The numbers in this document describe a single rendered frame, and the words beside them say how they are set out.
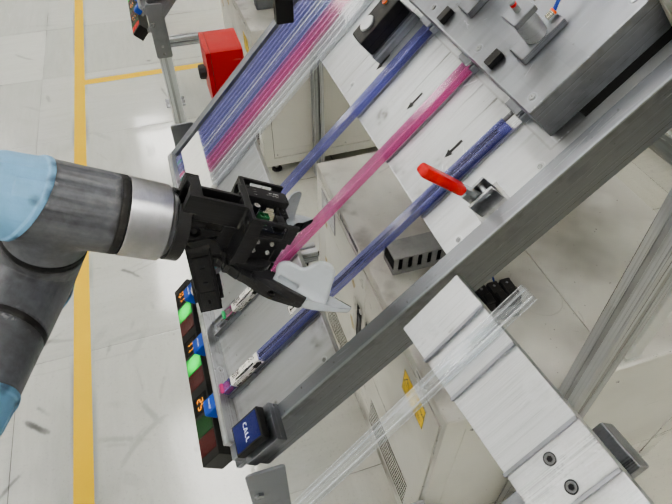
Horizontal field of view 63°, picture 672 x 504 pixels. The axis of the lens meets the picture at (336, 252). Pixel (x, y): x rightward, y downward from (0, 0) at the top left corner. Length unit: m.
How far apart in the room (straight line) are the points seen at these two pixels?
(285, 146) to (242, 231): 1.68
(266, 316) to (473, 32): 0.45
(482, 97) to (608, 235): 0.66
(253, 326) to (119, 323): 1.12
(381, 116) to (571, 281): 0.55
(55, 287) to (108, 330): 1.32
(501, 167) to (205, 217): 0.31
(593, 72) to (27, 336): 0.55
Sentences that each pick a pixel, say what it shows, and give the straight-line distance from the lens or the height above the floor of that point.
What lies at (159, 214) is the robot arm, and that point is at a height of 1.08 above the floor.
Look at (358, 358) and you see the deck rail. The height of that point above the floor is 0.88.
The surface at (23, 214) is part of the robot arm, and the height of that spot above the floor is 1.12.
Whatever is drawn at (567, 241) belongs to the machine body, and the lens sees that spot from 1.22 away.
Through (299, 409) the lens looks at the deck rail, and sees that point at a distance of 0.70.
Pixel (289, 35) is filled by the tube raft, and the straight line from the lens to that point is 1.05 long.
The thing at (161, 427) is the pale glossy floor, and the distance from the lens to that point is 1.65.
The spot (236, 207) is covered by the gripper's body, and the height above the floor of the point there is 1.07.
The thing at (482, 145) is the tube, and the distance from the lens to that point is 0.63.
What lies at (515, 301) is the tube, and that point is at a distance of 0.45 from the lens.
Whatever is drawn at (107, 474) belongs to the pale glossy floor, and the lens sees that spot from 1.64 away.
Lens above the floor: 1.42
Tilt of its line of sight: 46 degrees down
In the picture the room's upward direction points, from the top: straight up
